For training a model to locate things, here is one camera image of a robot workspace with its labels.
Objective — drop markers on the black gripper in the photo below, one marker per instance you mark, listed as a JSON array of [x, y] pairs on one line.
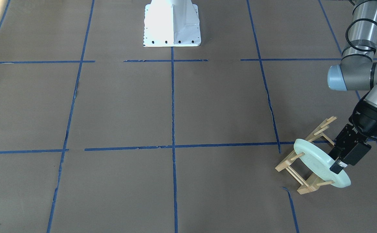
[[369, 117]]

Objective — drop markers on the light green ceramic plate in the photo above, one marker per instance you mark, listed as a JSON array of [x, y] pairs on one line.
[[319, 162]]

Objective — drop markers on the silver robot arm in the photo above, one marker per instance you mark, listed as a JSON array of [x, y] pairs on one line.
[[357, 71]]

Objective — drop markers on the wooden dish rack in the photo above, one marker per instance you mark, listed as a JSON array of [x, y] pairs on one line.
[[312, 183]]

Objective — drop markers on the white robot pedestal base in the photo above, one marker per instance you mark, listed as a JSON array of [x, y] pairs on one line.
[[171, 23]]

